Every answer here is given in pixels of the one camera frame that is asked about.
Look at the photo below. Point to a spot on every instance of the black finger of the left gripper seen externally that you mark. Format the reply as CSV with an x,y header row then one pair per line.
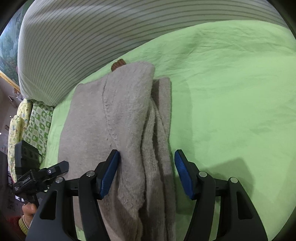
x,y
54,171

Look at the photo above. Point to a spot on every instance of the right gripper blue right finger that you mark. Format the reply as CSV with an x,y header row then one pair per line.
x,y
187,173

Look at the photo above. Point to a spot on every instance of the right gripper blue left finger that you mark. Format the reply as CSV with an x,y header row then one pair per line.
x,y
105,172

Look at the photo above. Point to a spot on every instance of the beige knit sweater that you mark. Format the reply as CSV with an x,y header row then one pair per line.
x,y
130,111

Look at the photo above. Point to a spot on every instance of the person's left hand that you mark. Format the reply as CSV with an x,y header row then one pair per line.
x,y
29,211

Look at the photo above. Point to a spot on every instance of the green white patterned pillow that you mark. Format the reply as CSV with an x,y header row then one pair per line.
x,y
37,131

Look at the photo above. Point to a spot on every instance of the yellow patterned blanket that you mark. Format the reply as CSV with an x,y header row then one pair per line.
x,y
18,125

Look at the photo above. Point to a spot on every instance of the striped white bolster pillow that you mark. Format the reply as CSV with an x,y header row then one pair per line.
x,y
63,42

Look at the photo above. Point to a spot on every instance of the gold framed landscape painting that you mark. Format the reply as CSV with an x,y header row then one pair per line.
x,y
9,46

